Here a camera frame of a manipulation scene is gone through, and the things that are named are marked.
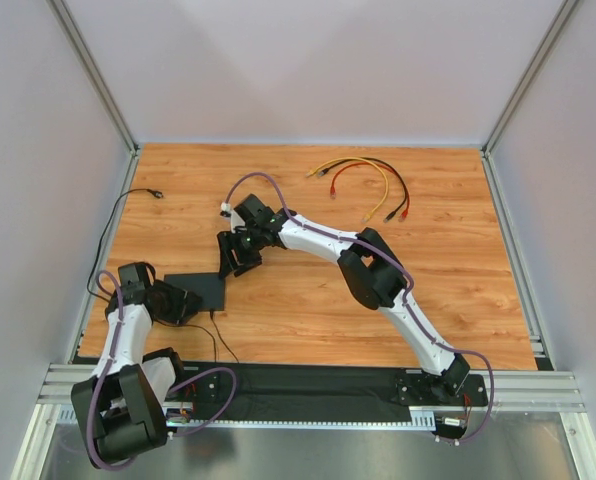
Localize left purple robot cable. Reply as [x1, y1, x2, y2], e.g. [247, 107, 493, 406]
[85, 269, 239, 471]

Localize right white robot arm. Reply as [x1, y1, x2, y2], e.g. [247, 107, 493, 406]
[217, 194, 470, 395]

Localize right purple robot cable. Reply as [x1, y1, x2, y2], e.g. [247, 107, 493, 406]
[219, 171, 497, 447]

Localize yellow ethernet cable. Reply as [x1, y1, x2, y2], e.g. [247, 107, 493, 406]
[304, 156, 391, 225]

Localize left aluminium frame post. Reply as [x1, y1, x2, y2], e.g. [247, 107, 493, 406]
[47, 0, 139, 153]

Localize black wall cable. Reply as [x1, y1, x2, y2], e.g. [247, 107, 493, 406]
[85, 187, 165, 301]

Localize front aluminium frame rail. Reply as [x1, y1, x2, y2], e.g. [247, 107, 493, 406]
[36, 364, 586, 413]

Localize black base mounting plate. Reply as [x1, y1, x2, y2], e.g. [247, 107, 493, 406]
[167, 362, 491, 422]

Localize aluminium frame post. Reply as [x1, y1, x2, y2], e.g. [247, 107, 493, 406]
[481, 0, 581, 157]
[47, 0, 139, 153]

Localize black power adapter cable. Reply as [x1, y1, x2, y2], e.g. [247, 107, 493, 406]
[157, 308, 242, 366]

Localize black network switch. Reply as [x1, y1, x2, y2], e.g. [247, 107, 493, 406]
[164, 272, 226, 311]

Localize grey slotted cable duct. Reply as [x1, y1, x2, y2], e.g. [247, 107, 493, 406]
[57, 405, 439, 429]

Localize red ethernet cable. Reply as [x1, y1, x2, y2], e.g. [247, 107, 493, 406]
[329, 164, 411, 222]

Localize right aluminium frame post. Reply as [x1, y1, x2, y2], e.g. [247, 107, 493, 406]
[481, 0, 581, 157]

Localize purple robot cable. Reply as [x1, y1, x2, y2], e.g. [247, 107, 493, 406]
[85, 269, 239, 471]
[219, 171, 497, 447]

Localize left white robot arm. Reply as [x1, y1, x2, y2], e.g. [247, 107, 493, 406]
[71, 262, 203, 471]

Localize black ethernet cable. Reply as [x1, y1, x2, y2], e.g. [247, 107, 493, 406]
[315, 156, 411, 223]

